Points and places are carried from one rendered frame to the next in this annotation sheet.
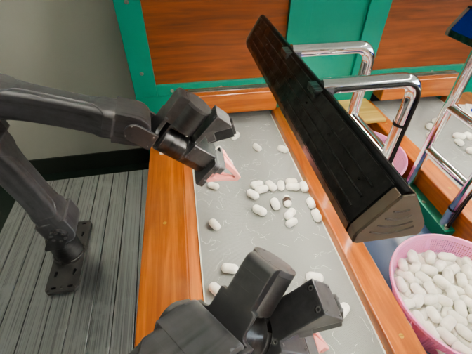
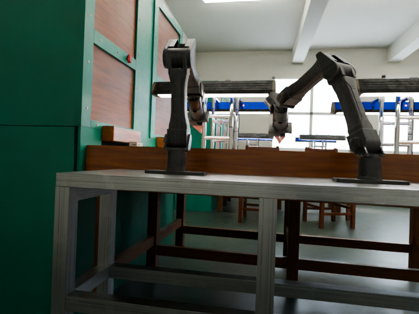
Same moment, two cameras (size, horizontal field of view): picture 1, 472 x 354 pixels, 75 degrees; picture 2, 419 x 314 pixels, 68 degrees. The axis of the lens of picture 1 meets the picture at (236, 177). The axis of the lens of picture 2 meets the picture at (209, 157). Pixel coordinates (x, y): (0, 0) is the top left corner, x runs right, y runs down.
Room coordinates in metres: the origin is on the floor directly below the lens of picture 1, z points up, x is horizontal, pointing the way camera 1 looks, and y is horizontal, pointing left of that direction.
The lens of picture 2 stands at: (-0.04, 1.33, 0.73)
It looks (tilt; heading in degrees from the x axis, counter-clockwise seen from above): 0 degrees down; 291
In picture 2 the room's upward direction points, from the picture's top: 2 degrees clockwise
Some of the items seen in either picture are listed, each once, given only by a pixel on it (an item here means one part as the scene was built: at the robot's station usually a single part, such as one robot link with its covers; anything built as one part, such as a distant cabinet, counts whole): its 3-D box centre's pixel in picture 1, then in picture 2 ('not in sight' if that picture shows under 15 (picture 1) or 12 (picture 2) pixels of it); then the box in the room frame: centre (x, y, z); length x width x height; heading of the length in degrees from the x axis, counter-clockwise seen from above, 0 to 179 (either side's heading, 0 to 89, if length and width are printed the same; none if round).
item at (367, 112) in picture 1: (330, 113); not in sight; (0.94, -0.33, 0.77); 0.33 x 0.15 x 0.01; 99
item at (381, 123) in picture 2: not in sight; (390, 135); (-0.38, -0.74, 0.90); 0.20 x 0.19 x 0.45; 9
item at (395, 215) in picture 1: (300, 84); (212, 88); (0.51, -0.11, 1.08); 0.62 x 0.08 x 0.07; 9
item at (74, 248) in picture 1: (65, 245); (176, 162); (0.43, 0.40, 0.71); 0.20 x 0.07 x 0.08; 11
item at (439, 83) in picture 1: (417, 84); (167, 142); (1.04, -0.66, 0.83); 0.30 x 0.06 x 0.07; 99
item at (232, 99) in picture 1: (231, 99); (123, 135); (0.93, 0.02, 0.83); 0.30 x 0.06 x 0.07; 99
